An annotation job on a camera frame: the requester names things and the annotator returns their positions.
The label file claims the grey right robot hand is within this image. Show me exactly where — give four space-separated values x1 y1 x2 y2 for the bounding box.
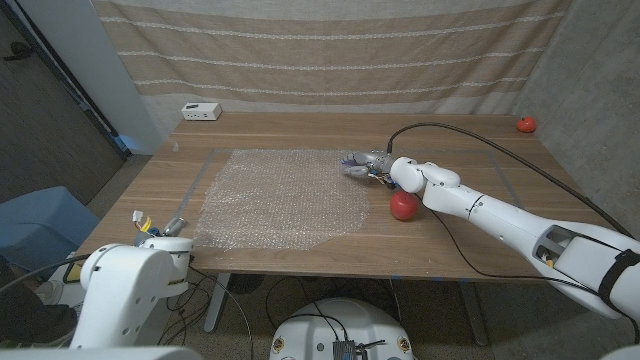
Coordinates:
340 149 397 187

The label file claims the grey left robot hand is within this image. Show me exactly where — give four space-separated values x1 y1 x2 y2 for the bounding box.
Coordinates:
160 215 189 238

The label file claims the clear bubble wrap sheet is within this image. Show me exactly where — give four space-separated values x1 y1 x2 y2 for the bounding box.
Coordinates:
192 148 371 251

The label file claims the red ball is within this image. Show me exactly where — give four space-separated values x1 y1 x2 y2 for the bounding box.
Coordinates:
389 191 420 222

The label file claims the grey table leg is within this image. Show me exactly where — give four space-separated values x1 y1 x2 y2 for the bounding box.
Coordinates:
458 280 489 347
203 272 232 334

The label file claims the small white box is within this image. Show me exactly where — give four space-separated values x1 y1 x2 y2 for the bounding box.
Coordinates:
180 102 223 122

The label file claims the beige striped backdrop cloth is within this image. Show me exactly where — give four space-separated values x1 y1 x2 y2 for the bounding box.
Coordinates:
92 0 574 115

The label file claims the blue chair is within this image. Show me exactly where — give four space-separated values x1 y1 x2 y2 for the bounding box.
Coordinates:
0 186 101 279

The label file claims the person in dark clothes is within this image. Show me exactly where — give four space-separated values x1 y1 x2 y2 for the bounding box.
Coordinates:
0 254 79 346

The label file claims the white robot torso base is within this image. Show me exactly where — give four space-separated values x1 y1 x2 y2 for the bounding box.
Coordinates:
269 297 416 360

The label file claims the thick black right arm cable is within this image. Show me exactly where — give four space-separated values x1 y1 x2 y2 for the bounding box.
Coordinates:
386 121 636 239

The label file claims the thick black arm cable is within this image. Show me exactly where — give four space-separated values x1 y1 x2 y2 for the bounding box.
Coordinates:
0 253 94 296
386 121 636 239

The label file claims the black floor cable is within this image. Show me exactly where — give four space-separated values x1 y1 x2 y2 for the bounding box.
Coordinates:
264 275 351 341
159 267 254 360

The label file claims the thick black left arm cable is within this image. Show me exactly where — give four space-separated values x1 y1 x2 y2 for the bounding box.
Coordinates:
0 253 94 296

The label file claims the thin black cable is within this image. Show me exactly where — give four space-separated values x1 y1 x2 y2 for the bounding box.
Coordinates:
427 207 640 346

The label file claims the perforated panel with dark frame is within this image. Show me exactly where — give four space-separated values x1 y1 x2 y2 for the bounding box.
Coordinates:
0 0 126 204

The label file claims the black door handle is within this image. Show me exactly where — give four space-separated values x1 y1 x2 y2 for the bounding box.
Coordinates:
3 41 34 62

